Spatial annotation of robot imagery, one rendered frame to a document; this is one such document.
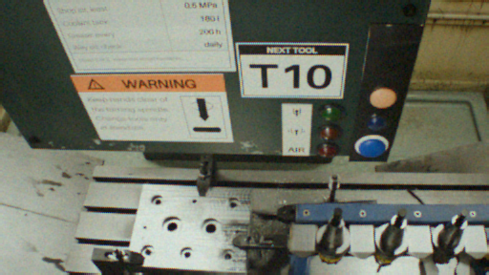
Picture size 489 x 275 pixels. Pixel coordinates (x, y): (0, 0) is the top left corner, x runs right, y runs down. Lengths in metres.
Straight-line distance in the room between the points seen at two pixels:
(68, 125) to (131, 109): 0.09
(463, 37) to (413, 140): 0.43
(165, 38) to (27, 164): 1.43
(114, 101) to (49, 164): 1.33
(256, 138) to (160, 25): 0.18
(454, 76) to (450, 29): 0.26
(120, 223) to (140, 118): 0.85
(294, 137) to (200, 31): 0.17
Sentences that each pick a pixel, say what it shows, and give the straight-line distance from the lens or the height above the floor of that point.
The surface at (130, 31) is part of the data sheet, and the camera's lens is 0.43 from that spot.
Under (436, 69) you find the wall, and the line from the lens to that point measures 1.96.
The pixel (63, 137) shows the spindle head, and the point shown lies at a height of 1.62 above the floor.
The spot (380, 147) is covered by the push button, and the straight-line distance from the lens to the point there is 0.52.
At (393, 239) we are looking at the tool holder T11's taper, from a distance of 0.88.
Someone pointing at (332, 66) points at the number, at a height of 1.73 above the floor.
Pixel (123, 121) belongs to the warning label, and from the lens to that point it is 0.53.
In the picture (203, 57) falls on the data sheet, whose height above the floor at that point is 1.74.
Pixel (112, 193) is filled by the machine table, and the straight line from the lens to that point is 1.41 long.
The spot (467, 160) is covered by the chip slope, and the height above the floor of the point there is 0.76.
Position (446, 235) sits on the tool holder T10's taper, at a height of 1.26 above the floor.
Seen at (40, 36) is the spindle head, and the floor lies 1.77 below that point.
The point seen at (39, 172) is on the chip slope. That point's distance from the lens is 1.81.
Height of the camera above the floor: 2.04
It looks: 52 degrees down
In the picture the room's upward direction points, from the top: 6 degrees counter-clockwise
